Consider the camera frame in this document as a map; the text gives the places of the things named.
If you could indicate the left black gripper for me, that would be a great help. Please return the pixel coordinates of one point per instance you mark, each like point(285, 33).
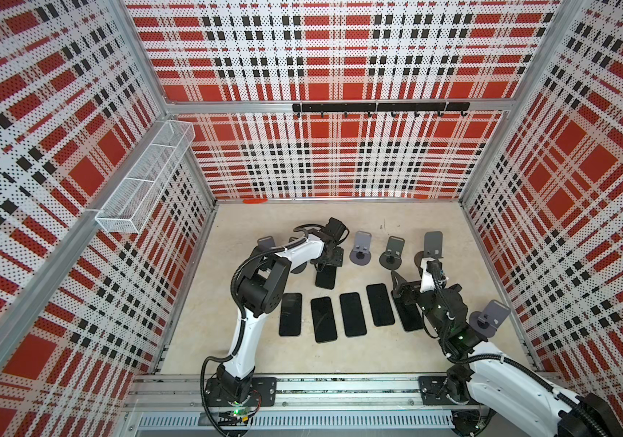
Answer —
point(336, 259)

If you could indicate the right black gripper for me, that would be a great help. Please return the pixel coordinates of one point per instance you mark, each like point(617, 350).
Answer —
point(397, 291)

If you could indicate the black phone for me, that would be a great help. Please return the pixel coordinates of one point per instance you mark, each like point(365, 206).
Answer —
point(409, 315)
point(353, 315)
point(291, 315)
point(380, 305)
point(326, 277)

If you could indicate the grey phone stand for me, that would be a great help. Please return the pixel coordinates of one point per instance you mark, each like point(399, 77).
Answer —
point(391, 258)
point(360, 254)

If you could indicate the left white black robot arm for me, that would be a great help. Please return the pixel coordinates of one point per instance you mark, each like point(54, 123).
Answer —
point(257, 288)

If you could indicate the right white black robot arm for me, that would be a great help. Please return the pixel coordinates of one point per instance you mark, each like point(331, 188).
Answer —
point(483, 373)

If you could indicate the far right grey stand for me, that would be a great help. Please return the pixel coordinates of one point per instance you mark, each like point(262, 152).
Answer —
point(433, 248)

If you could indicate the far left grey stand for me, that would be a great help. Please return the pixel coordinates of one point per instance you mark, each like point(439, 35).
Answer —
point(266, 243)

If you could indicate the right side grey stand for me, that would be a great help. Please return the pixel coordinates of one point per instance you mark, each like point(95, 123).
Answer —
point(488, 321)

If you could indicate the red marker pen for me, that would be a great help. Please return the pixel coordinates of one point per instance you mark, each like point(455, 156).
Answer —
point(254, 201)

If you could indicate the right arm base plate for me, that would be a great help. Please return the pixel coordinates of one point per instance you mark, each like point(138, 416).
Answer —
point(444, 390)

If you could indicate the black hook rail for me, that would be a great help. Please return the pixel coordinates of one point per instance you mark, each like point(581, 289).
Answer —
point(438, 107)

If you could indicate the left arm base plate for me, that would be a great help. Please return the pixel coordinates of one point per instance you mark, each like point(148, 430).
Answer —
point(262, 390)

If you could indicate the white wire mesh basket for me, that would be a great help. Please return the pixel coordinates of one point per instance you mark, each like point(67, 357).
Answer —
point(130, 206)

